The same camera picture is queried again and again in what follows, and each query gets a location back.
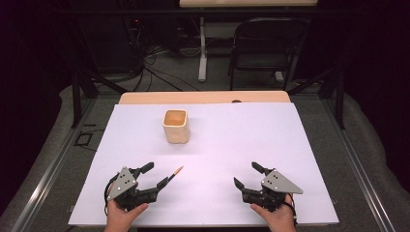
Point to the white paper sheet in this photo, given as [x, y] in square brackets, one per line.
[225, 141]

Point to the person's left hand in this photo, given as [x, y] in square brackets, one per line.
[121, 219]

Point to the light wooden table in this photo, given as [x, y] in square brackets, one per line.
[193, 97]

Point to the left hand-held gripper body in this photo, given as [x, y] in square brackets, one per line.
[123, 185]

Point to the person's right hand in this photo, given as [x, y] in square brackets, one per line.
[277, 220]

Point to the white power adapter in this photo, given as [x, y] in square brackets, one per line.
[278, 76]

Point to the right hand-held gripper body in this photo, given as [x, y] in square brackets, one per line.
[277, 185]

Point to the black folding chair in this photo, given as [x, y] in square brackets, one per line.
[267, 61]

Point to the beige square pen holder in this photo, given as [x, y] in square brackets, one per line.
[176, 129]

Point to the desk with white leg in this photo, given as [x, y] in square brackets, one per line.
[202, 64]

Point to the black metal frame stand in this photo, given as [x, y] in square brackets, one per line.
[338, 96]
[76, 96]

